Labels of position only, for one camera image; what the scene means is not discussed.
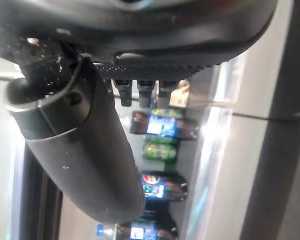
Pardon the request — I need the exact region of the Pepsi cola bottle blue label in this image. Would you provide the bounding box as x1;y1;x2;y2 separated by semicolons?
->
94;219;179;240
140;171;189;203
130;111;199;141

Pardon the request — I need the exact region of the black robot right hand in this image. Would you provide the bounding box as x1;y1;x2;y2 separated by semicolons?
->
0;0;277;225

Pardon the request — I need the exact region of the green soda can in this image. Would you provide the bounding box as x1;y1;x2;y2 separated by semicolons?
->
149;107;184;120
142;141;178;164

